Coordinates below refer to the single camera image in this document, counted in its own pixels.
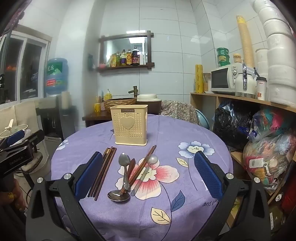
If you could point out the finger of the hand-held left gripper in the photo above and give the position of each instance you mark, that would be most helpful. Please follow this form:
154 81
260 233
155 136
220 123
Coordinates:
16 137
34 140

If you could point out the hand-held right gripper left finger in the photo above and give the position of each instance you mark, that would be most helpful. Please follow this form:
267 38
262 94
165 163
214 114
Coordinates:
89 176

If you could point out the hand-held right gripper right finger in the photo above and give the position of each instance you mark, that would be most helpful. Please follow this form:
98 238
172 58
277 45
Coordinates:
208 176

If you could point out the brown wooden spoon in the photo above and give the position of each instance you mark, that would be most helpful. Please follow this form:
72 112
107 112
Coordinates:
131 165

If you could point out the beige perforated cutlery holder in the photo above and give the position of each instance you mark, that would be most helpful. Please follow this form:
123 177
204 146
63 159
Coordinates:
128 125

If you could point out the person's left hand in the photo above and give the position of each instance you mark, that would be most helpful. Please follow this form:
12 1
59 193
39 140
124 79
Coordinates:
16 199

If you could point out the pot with glass lid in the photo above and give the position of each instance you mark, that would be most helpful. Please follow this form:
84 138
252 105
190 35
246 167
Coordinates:
12 132

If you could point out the grey water dispenser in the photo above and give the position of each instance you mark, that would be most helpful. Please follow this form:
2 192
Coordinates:
54 120

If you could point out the large shiny metal spoon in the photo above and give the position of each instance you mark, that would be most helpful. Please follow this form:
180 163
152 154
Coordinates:
119 195

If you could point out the purple floral tablecloth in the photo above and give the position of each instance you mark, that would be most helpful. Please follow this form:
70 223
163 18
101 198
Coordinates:
166 197

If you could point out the beige paper cup tube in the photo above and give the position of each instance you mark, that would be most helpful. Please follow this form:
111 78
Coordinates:
66 99

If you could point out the blue plastic basin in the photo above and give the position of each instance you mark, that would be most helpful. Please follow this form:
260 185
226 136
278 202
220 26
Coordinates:
203 120

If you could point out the black plastic bag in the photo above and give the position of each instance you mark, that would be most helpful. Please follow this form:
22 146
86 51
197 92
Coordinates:
231 125

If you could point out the dark wooden washstand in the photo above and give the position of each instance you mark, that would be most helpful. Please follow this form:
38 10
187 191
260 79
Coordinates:
97 117

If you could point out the clear bag of packets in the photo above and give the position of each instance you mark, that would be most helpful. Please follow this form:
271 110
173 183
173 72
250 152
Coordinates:
270 162

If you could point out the blue water jug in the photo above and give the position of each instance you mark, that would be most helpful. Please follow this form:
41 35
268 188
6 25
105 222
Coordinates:
56 75

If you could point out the window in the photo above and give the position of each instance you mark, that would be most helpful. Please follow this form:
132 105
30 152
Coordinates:
23 67

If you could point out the floral patterned cloth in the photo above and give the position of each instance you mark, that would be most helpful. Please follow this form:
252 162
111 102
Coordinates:
179 111

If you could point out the woven pattern wash basin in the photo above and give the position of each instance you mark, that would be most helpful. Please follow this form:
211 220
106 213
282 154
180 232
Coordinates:
120 104

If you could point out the wooden shelf unit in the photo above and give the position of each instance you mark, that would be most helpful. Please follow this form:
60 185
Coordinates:
231 98

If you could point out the yellow soap dispenser bottle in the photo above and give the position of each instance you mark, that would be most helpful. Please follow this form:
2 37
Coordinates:
107 95

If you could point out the colourful printed plastic bag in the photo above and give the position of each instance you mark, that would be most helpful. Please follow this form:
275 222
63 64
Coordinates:
272 122

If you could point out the glass jar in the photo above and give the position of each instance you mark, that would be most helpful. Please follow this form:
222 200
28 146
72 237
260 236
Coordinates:
206 81

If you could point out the beige brown rice cooker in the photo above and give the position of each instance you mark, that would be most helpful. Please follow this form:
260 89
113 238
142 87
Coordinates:
149 100

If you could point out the green hanging packet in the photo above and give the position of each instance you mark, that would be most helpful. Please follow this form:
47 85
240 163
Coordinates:
90 62

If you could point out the bamboo style faucet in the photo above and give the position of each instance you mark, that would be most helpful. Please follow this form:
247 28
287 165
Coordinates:
133 90

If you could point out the yellow printed roll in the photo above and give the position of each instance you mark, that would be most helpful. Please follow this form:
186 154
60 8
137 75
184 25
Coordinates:
198 78

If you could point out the white microwave oven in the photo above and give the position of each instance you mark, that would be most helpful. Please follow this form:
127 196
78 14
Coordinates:
225 78

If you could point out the pink soap box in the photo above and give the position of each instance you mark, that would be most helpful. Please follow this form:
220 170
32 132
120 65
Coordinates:
101 66

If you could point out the white electric kettle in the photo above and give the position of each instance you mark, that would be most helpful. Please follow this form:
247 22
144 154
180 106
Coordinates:
245 82

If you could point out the white tumbler black lid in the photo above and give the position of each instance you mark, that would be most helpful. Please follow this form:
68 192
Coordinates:
261 89

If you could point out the yellow seasoning packet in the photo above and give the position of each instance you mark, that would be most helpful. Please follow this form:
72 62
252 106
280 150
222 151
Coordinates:
113 60

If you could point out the green instant noodle bowl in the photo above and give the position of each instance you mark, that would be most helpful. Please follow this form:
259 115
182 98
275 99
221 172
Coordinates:
223 51
223 64
223 58

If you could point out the green oil bottle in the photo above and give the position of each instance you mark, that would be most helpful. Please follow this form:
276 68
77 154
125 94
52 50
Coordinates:
118 59

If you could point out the yellow lid jar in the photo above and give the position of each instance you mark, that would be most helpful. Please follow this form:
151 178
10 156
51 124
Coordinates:
237 59

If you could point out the purple label sauce bottle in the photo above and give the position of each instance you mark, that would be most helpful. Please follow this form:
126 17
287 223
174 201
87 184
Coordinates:
123 58

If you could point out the yellow label sauce bottle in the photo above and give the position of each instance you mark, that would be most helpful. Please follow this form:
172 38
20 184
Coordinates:
129 57

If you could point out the short stack of white bowls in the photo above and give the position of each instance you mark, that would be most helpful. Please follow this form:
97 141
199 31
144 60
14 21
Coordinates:
262 60

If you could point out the wooden framed mirror shelf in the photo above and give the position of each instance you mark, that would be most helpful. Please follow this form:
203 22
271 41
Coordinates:
126 49

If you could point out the dark soy sauce bottle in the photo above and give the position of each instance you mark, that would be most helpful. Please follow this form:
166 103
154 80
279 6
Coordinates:
135 56

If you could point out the white plastic bottle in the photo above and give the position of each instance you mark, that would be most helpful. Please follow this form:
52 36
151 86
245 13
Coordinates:
144 58

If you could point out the tall stack of white bowls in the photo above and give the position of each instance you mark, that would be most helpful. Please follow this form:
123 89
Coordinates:
279 58

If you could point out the tall stack of paper cups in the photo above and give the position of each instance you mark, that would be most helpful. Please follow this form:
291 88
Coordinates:
245 41

